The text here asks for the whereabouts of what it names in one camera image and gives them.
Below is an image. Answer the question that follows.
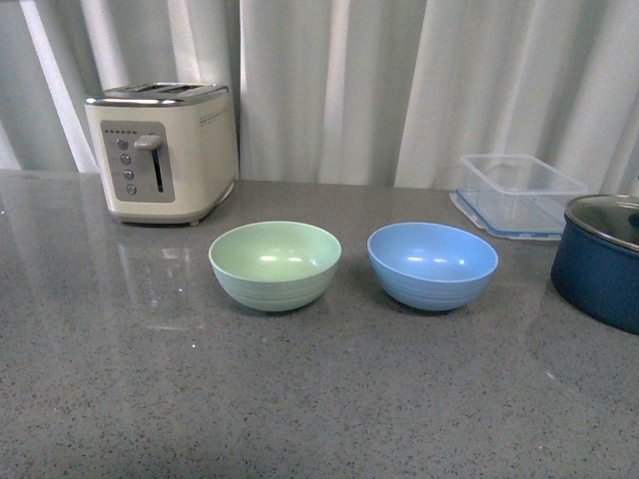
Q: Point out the green bowl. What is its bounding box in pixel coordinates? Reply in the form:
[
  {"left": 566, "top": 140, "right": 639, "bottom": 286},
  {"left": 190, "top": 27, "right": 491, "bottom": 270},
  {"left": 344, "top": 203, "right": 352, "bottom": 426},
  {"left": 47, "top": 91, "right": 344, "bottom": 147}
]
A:
[{"left": 209, "top": 221, "right": 342, "bottom": 312}]

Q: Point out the blue bowl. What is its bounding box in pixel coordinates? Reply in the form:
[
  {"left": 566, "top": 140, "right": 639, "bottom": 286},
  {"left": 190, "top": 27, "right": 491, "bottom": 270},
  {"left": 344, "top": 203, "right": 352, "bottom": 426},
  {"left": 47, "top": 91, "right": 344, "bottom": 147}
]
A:
[{"left": 367, "top": 223, "right": 499, "bottom": 311}]

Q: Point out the white curtain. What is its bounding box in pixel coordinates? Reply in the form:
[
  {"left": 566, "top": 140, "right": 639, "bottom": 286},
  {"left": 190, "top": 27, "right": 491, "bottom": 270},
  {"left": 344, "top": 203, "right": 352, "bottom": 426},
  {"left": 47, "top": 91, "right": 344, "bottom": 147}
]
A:
[{"left": 1, "top": 1, "right": 638, "bottom": 195}]

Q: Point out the cream toaster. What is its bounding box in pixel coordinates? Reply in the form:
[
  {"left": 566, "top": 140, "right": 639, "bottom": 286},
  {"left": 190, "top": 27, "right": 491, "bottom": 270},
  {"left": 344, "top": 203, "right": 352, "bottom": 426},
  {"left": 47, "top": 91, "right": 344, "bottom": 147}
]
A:
[{"left": 85, "top": 82, "right": 239, "bottom": 225}]

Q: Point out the clear plastic food container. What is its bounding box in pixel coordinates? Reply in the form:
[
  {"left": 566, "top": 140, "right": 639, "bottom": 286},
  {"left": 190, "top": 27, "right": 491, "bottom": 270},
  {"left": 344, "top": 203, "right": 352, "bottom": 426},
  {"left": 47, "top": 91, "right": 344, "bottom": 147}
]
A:
[{"left": 450, "top": 154, "right": 588, "bottom": 241}]

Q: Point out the dark blue pot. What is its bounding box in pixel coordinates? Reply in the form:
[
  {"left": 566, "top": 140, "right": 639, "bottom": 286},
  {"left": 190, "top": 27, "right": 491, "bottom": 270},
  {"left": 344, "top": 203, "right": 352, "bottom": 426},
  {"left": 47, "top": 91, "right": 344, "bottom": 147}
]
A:
[{"left": 551, "top": 211, "right": 638, "bottom": 334}]

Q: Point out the glass pot lid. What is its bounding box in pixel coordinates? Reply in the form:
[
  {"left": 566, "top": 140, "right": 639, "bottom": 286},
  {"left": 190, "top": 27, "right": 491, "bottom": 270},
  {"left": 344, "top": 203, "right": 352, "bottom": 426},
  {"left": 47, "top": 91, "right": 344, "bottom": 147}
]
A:
[{"left": 565, "top": 195, "right": 638, "bottom": 251}]

